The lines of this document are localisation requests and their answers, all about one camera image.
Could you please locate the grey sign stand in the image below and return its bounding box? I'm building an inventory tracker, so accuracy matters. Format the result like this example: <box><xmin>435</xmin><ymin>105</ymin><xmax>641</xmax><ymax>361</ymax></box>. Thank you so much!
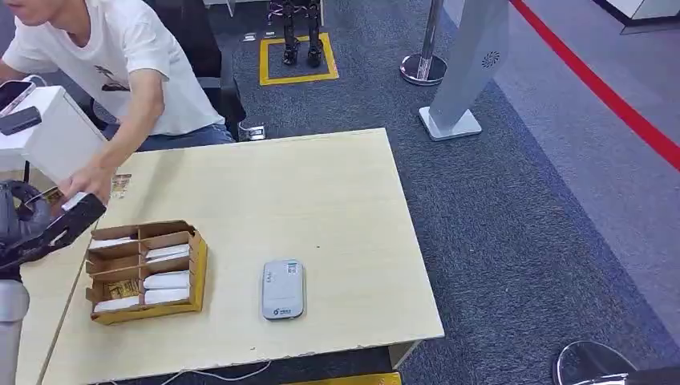
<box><xmin>418</xmin><ymin>0</ymin><xmax>512</xmax><ymax>143</ymax></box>

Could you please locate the white cabinet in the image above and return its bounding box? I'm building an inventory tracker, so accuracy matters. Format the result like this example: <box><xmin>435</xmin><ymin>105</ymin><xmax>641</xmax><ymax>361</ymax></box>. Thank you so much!
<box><xmin>591</xmin><ymin>0</ymin><xmax>680</xmax><ymax>36</ymax></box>

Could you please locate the metal floor socket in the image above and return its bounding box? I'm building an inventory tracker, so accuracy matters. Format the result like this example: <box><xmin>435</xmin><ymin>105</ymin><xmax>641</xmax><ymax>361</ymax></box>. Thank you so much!
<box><xmin>237</xmin><ymin>121</ymin><xmax>267</xmax><ymax>143</ymax></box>

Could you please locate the yellow floor tape strip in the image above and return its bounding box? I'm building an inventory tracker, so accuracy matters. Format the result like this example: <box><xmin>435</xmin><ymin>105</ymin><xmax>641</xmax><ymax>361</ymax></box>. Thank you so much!
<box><xmin>278</xmin><ymin>371</ymin><xmax>403</xmax><ymax>385</ymax></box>

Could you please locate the white card stack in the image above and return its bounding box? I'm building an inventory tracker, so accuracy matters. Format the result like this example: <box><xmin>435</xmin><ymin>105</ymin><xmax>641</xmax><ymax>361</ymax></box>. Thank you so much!
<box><xmin>144</xmin><ymin>287</ymin><xmax>191</xmax><ymax>306</ymax></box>
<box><xmin>93</xmin><ymin>295</ymin><xmax>141</xmax><ymax>314</ymax></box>
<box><xmin>91</xmin><ymin>237</ymin><xmax>137</xmax><ymax>250</ymax></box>
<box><xmin>144</xmin><ymin>243</ymin><xmax>191</xmax><ymax>265</ymax></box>
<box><xmin>143</xmin><ymin>270</ymin><xmax>191</xmax><ymax>291</ymax></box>

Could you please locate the pink smartphone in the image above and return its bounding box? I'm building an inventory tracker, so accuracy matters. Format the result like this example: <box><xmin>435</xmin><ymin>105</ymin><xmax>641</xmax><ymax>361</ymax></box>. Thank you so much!
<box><xmin>0</xmin><ymin>79</ymin><xmax>36</xmax><ymax>119</ymax></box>

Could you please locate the chrome stanchion post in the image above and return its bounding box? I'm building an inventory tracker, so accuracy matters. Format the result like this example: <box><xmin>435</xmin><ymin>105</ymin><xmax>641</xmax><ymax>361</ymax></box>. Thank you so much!
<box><xmin>399</xmin><ymin>0</ymin><xmax>449</xmax><ymax>87</ymax></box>

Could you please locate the black office chair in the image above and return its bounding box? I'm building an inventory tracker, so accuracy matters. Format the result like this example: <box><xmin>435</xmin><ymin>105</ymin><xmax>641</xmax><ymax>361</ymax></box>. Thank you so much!
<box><xmin>143</xmin><ymin>0</ymin><xmax>249</xmax><ymax>140</ymax></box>

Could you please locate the white cable under desk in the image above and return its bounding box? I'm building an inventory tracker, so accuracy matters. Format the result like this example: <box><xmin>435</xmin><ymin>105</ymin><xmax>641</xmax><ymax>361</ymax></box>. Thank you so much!
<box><xmin>108</xmin><ymin>360</ymin><xmax>273</xmax><ymax>385</ymax></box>

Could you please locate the person's left hand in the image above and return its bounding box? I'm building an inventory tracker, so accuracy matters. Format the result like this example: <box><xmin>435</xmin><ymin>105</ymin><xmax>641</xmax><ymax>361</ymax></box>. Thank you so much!
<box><xmin>57</xmin><ymin>166</ymin><xmax>116</xmax><ymax>207</ymax></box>

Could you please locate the black flat device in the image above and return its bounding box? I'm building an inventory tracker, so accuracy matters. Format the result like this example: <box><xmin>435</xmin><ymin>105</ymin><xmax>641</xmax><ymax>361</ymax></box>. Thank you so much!
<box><xmin>0</xmin><ymin>105</ymin><xmax>43</xmax><ymax>137</ymax></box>

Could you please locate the grey card reader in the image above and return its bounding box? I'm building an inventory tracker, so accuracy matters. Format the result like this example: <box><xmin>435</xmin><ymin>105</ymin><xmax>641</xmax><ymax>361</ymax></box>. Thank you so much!
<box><xmin>261</xmin><ymin>258</ymin><xmax>306</xmax><ymax>322</ymax></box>

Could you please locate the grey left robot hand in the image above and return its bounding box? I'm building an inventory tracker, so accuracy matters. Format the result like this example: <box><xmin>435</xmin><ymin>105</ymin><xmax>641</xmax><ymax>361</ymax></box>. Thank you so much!
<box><xmin>0</xmin><ymin>179</ymin><xmax>53</xmax><ymax>249</ymax></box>

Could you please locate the person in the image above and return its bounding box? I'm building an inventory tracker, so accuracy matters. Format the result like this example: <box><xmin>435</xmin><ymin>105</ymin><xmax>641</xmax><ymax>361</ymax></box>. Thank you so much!
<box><xmin>0</xmin><ymin>0</ymin><xmax>237</xmax><ymax>207</ymax></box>

